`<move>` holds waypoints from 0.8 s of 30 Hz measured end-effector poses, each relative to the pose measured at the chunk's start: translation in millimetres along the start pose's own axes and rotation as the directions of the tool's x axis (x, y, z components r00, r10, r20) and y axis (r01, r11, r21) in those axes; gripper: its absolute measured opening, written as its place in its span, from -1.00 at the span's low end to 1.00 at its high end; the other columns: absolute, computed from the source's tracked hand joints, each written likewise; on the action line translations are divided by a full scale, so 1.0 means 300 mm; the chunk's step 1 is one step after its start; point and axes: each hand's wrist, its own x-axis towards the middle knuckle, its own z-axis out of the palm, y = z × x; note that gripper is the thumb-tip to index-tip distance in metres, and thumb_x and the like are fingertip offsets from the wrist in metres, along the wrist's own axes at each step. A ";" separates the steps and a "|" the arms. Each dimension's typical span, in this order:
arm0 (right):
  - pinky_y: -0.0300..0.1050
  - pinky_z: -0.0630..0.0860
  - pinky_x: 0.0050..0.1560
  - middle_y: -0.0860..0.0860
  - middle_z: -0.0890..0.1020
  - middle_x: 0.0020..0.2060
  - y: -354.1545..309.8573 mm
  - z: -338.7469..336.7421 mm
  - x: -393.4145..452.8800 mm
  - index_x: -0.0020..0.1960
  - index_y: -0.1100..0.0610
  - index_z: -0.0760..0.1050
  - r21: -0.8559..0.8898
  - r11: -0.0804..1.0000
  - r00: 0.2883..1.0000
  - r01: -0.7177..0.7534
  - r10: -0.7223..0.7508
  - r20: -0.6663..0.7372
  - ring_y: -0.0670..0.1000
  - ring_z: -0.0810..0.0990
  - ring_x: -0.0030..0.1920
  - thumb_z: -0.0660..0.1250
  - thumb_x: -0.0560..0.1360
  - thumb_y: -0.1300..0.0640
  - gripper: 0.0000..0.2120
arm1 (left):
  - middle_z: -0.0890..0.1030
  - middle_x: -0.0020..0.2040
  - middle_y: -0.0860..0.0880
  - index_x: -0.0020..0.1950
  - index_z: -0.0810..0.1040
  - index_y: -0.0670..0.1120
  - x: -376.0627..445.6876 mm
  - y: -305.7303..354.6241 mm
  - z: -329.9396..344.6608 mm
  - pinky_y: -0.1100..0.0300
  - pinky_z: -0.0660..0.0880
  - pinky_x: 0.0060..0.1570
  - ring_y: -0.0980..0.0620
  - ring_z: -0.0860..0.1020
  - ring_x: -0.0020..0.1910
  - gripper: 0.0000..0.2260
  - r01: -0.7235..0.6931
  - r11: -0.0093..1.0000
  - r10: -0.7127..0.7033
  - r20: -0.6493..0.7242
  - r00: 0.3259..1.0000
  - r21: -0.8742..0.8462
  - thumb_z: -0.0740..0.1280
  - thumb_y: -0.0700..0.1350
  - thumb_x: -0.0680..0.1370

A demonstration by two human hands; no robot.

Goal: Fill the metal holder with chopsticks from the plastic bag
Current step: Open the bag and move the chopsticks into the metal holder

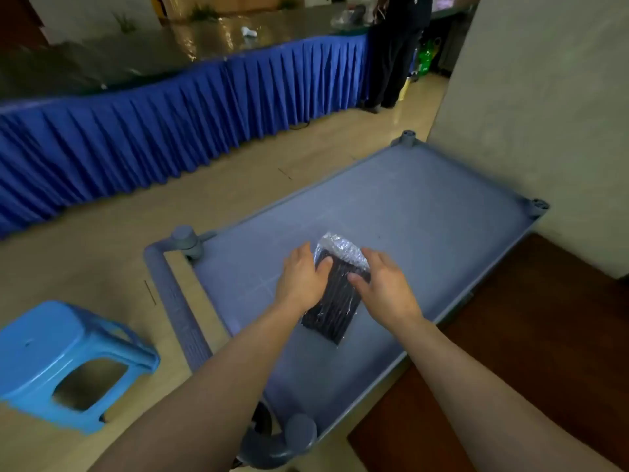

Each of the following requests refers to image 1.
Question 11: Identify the person's right hand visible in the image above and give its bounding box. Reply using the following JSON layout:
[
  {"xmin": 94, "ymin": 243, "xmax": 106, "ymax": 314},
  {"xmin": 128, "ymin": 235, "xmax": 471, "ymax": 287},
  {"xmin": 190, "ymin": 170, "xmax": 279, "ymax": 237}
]
[{"xmin": 347, "ymin": 248, "xmax": 425, "ymax": 335}]

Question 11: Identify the person's left hand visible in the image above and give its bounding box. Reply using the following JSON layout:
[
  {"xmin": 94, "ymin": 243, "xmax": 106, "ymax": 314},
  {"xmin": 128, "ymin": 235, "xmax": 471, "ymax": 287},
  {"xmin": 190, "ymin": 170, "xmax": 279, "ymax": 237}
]
[{"xmin": 273, "ymin": 242, "xmax": 334, "ymax": 318}]

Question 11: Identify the bundle of black chopsticks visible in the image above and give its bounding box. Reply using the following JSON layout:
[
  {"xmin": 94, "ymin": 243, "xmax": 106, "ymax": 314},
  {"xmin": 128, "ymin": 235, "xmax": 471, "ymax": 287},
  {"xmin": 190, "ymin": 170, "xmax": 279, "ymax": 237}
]
[{"xmin": 300, "ymin": 255, "xmax": 372, "ymax": 345}]

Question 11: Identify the clear plastic bag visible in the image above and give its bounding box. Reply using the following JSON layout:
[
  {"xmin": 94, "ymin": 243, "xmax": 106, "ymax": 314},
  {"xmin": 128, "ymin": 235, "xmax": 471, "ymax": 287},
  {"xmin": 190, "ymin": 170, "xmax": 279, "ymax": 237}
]
[{"xmin": 300, "ymin": 233, "xmax": 372, "ymax": 345}]

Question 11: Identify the person's left forearm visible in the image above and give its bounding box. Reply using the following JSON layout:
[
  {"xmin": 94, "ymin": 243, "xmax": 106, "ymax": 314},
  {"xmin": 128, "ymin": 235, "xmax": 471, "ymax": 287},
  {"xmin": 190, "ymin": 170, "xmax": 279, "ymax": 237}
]
[{"xmin": 90, "ymin": 299, "xmax": 315, "ymax": 472}]

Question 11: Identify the person's right forearm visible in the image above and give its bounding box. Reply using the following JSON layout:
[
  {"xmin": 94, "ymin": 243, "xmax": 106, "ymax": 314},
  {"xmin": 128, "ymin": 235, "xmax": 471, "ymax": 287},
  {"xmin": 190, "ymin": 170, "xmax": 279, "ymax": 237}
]
[{"xmin": 391, "ymin": 317, "xmax": 620, "ymax": 472}]

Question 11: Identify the grey plastic cart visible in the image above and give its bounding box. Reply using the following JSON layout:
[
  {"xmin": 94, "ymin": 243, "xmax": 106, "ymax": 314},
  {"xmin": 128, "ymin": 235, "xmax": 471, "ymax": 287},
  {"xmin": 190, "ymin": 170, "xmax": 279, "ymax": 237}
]
[{"xmin": 143, "ymin": 130, "xmax": 550, "ymax": 470}]

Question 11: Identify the long table with blue skirt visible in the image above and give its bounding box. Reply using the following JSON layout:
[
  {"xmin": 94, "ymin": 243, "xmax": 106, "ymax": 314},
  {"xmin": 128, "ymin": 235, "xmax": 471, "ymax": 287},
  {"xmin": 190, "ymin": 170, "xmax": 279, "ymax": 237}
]
[{"xmin": 0, "ymin": 0, "xmax": 482, "ymax": 239}]

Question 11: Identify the green plastic bottle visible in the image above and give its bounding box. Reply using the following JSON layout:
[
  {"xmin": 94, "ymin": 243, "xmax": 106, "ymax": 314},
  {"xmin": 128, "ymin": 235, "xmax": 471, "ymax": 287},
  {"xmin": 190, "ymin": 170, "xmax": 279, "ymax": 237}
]
[{"xmin": 415, "ymin": 39, "xmax": 441, "ymax": 77}]

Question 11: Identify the blue plastic stool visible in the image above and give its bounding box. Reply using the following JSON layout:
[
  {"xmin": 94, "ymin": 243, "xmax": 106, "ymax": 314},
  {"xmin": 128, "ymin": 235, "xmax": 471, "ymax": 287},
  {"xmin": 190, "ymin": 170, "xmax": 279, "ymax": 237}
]
[{"xmin": 0, "ymin": 300, "xmax": 161, "ymax": 435}]

